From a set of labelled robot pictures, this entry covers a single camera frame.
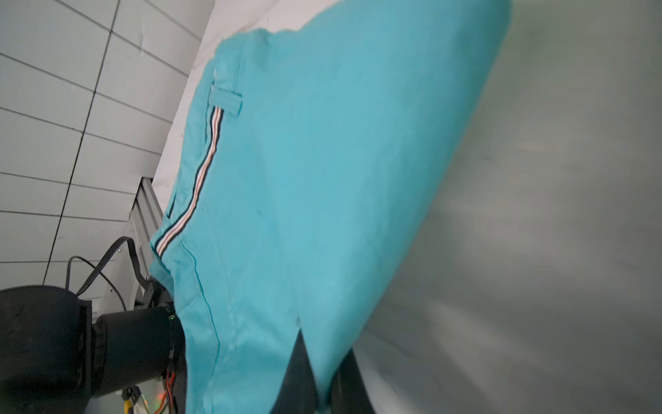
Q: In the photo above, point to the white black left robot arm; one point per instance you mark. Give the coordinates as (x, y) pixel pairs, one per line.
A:
(56, 356)

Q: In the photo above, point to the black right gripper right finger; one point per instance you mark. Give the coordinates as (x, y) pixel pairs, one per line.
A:
(348, 394)

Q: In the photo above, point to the teal pants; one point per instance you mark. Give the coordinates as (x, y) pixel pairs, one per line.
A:
(310, 158)

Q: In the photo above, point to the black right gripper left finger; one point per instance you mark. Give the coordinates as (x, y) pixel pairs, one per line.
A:
(298, 392)

